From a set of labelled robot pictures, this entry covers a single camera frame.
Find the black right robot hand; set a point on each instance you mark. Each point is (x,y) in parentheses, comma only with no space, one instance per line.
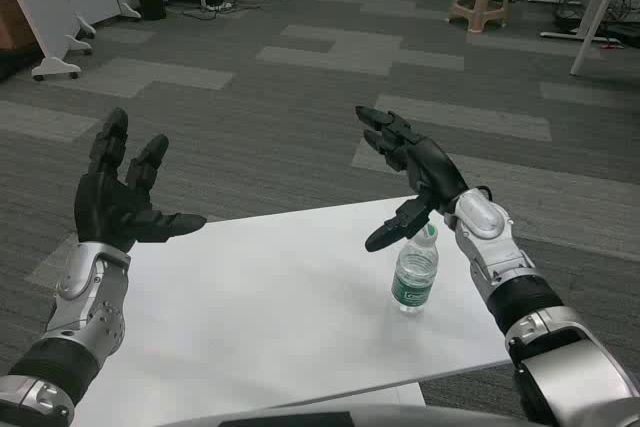
(432,167)

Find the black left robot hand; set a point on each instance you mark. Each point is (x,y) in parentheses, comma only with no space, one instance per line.
(107,207)

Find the clear green-label water bottle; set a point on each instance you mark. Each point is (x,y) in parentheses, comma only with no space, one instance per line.
(414,277)

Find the black trash bin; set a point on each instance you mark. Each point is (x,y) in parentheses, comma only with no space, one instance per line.
(149,1)

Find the large white partition board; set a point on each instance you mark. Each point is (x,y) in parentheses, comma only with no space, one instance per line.
(40,2)

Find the white power strip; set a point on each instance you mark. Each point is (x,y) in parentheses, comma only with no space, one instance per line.
(220,6)

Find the white desk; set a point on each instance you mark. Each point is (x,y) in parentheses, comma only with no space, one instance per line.
(600,2)

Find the silver robot chest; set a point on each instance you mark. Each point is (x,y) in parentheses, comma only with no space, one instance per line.
(380,414)

